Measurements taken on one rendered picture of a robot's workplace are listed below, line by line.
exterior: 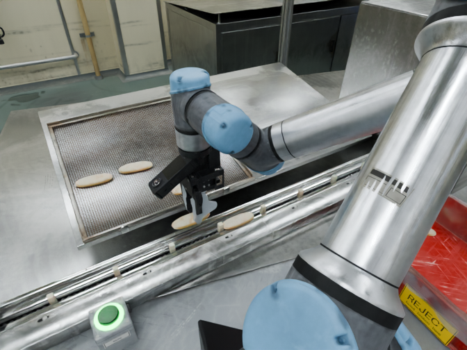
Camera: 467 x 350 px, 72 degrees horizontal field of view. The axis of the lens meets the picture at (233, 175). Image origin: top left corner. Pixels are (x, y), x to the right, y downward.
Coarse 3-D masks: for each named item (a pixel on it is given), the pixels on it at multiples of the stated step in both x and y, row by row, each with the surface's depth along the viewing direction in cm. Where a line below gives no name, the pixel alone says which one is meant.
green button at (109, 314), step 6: (108, 306) 64; (114, 306) 64; (102, 312) 62; (108, 312) 62; (114, 312) 62; (102, 318) 62; (108, 318) 62; (114, 318) 62; (102, 324) 61; (108, 324) 61
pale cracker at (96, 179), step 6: (96, 174) 93; (102, 174) 93; (108, 174) 93; (78, 180) 91; (84, 180) 91; (90, 180) 91; (96, 180) 91; (102, 180) 92; (108, 180) 92; (78, 186) 90; (84, 186) 90
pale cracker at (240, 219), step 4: (244, 212) 91; (248, 212) 91; (236, 216) 90; (240, 216) 90; (244, 216) 90; (248, 216) 90; (252, 216) 91; (228, 220) 89; (232, 220) 89; (236, 220) 89; (240, 220) 89; (244, 220) 89; (248, 220) 89; (224, 224) 88; (228, 224) 88; (232, 224) 88; (236, 224) 88; (240, 224) 88; (224, 228) 87; (228, 228) 87
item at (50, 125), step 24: (72, 120) 109; (120, 120) 112; (144, 120) 113; (144, 144) 105; (168, 144) 106; (72, 168) 95; (96, 168) 96; (240, 168) 101; (72, 192) 88; (96, 192) 89; (120, 192) 90; (216, 192) 93; (120, 216) 85; (144, 216) 85
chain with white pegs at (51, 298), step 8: (336, 176) 103; (344, 176) 108; (328, 184) 105; (288, 200) 98; (264, 208) 92; (272, 208) 96; (216, 232) 88; (176, 248) 83; (160, 256) 81; (144, 264) 80; (120, 272) 77; (104, 280) 76; (88, 288) 75; (48, 296) 69; (64, 296) 72; (48, 304) 71; (32, 312) 69; (8, 320) 68
